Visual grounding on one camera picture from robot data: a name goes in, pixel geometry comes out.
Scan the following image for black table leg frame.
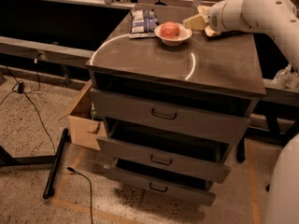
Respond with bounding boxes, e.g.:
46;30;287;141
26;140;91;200
0;129;70;200

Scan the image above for grey drawer cabinet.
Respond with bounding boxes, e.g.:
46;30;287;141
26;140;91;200
85;3;266;207

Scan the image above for white plastic bottles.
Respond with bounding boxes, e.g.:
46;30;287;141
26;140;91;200
272;64;299;90

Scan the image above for bottom grey drawer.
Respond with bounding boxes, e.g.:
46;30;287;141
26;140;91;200
104;159;216;206

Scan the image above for middle grey drawer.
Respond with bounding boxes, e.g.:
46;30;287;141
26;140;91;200
97;135;231;183

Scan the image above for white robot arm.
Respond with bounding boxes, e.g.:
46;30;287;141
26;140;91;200
205;0;299;224

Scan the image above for black cable with plug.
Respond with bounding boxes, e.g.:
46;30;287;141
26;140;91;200
0;51;57;154

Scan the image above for grey metal rail bench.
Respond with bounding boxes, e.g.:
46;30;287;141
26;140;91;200
0;36;93;68

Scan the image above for black floor cable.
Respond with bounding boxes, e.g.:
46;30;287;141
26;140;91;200
66;166;94;224

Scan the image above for top grey drawer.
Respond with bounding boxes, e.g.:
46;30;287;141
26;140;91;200
91;89;249;145

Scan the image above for blue white snack bag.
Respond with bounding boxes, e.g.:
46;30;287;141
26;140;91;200
129;9;159;39

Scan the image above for white paper bowl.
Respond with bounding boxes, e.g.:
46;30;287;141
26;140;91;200
154;21;192;47

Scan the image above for cardboard box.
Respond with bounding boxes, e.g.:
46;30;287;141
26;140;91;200
62;80;107;150

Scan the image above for grey drawer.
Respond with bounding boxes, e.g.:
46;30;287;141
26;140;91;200
104;159;216;206
91;89;249;145
97;135;231;183

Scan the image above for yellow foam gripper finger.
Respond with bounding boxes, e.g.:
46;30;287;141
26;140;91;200
183;14;206;31
197;6;221;37

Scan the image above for red apple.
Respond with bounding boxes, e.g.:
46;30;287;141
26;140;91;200
160;21;179;39

